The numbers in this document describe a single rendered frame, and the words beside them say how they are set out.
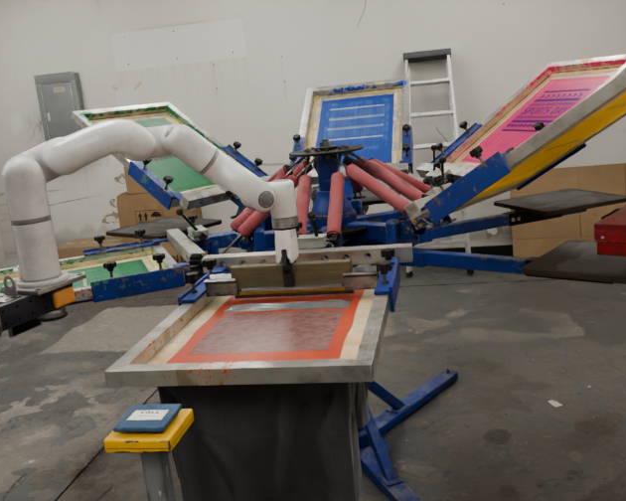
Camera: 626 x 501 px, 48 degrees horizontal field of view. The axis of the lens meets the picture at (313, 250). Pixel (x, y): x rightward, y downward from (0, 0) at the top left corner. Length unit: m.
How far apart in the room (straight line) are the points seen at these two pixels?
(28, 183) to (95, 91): 4.98
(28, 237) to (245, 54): 4.61
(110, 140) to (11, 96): 5.37
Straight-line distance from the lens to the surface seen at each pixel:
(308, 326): 1.82
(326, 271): 2.03
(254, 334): 1.80
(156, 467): 1.44
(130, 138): 1.84
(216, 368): 1.53
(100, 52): 6.75
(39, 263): 1.87
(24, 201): 1.84
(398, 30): 6.08
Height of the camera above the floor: 1.54
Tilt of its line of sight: 13 degrees down
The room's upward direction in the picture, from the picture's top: 6 degrees counter-clockwise
